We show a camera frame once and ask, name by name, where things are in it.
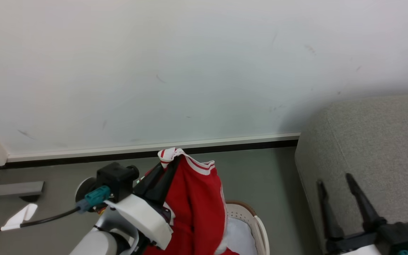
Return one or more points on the grey fabric sofa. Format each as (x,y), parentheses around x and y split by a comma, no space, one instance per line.
(374,148)

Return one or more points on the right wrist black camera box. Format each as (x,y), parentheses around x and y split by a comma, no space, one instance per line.
(402,237)

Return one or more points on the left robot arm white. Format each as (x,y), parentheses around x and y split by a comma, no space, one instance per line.
(101,237)

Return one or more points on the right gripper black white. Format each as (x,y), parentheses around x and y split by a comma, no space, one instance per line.
(352,244)

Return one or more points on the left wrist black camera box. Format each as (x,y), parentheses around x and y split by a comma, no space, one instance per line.
(117,180)

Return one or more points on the white perforated laundry basket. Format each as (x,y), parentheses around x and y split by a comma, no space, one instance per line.
(251,223)

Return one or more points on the light blue cloth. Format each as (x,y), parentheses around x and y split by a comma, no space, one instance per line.
(237,237)

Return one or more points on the white and black baseboard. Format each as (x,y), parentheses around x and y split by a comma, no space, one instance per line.
(154,148)

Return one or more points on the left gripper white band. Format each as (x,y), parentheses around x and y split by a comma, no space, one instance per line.
(140,216)

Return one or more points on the red garment with white stripes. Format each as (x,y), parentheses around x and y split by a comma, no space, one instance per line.
(197,205)

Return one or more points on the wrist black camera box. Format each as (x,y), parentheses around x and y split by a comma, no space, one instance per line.
(117,180)
(402,237)

